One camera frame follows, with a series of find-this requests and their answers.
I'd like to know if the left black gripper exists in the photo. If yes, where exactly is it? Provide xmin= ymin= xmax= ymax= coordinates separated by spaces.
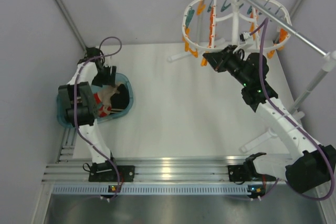
xmin=91 ymin=64 xmax=116 ymax=88

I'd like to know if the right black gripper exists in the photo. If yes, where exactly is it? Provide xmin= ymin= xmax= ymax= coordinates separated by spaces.
xmin=204 ymin=45 xmax=251 ymax=87

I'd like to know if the orange clothes peg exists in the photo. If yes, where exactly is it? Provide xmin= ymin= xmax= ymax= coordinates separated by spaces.
xmin=184 ymin=42 xmax=198 ymax=58
xmin=201 ymin=57 xmax=208 ymax=67

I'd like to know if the white round clip hanger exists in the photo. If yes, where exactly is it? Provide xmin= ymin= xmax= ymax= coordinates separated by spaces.
xmin=182 ymin=0 xmax=291 ymax=58

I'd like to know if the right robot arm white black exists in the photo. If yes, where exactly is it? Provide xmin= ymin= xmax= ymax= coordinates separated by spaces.
xmin=203 ymin=45 xmax=335 ymax=194

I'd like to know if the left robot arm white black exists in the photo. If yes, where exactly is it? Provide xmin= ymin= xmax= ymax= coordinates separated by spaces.
xmin=58 ymin=47 xmax=119 ymax=180

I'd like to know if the teal plastic basket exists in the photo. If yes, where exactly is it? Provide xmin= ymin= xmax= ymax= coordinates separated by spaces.
xmin=56 ymin=72 xmax=134 ymax=128

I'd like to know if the beige sock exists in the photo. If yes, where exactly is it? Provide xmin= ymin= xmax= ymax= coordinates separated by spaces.
xmin=98 ymin=82 xmax=123 ymax=106

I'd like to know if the black striped sock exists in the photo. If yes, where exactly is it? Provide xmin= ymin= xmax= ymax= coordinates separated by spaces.
xmin=110 ymin=86 xmax=130 ymax=114

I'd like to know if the red white sock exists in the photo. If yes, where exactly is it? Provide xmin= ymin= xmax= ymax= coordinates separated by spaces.
xmin=94 ymin=93 xmax=112 ymax=118

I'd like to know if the white rack base foot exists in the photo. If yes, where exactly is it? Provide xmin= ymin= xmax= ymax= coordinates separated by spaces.
xmin=239 ymin=128 xmax=278 ymax=153

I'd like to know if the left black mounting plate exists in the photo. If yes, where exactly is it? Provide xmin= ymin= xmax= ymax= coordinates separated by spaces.
xmin=88 ymin=163 xmax=135 ymax=182

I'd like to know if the black mounting plate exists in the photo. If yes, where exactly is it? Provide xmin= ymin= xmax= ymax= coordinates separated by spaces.
xmin=88 ymin=163 xmax=135 ymax=182
xmin=227 ymin=165 xmax=251 ymax=185

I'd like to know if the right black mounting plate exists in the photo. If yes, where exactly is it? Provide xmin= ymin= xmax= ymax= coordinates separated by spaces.
xmin=227 ymin=165 xmax=251 ymax=185

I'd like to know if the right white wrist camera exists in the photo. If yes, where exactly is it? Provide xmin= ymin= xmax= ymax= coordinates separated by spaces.
xmin=235 ymin=32 xmax=254 ymax=51

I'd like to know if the silver hanging rail rod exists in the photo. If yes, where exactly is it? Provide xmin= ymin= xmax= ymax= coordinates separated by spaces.
xmin=208 ymin=0 xmax=336 ymax=62

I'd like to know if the aluminium rail frame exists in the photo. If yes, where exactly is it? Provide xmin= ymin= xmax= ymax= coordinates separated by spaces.
xmin=41 ymin=47 xmax=305 ymax=184

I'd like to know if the perforated grey cable duct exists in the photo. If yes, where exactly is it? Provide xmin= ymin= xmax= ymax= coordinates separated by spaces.
xmin=52 ymin=184 xmax=264 ymax=196

